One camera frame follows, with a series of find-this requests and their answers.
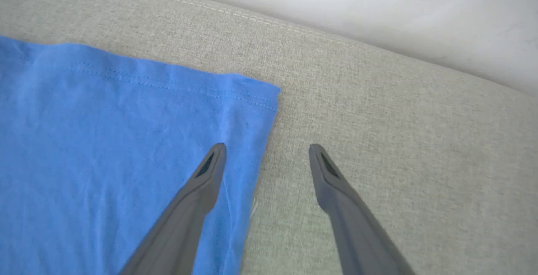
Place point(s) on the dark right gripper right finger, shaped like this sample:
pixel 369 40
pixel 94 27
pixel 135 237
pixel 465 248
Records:
pixel 353 224

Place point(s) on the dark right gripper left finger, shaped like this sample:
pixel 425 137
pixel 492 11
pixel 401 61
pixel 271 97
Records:
pixel 189 216

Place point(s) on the blue shirt white red trim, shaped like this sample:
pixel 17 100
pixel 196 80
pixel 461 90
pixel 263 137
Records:
pixel 84 149

